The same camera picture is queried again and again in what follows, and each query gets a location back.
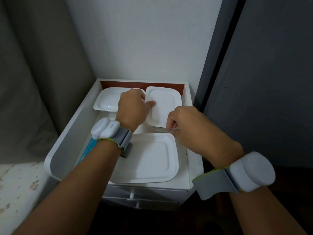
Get white tracker on grey wristband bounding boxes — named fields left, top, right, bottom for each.
left=192, top=151, right=276, bottom=201
left=91, top=117, right=134, bottom=158

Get person's left forearm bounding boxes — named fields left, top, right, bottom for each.
left=12, top=139, right=123, bottom=235

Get grey wardrobe door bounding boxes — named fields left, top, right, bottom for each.
left=193, top=0, right=313, bottom=169

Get large container with white lid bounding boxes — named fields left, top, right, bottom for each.
left=109, top=133, right=180, bottom=184

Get white drawer cabinet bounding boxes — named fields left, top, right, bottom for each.
left=101, top=185, right=196, bottom=211

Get grey curtain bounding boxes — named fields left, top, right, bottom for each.
left=0, top=0, right=96, bottom=165

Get small clear container white lid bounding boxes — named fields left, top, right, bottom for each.
left=145, top=86, right=185, bottom=133

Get person's left hand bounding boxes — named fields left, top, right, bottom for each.
left=115, top=88, right=157, bottom=133

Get person's right hand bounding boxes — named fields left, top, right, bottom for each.
left=166, top=106, right=245, bottom=169

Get blue packet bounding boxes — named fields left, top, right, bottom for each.
left=78, top=137, right=98, bottom=165

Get flat container with white lid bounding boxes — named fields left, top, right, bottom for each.
left=93, top=87, right=147, bottom=112

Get white open drawer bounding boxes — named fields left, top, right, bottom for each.
left=44, top=78, right=204, bottom=191

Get person's right forearm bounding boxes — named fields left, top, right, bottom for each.
left=229, top=185, right=309, bottom=235

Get white drawer handle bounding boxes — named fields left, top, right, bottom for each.
left=126, top=188, right=141, bottom=209

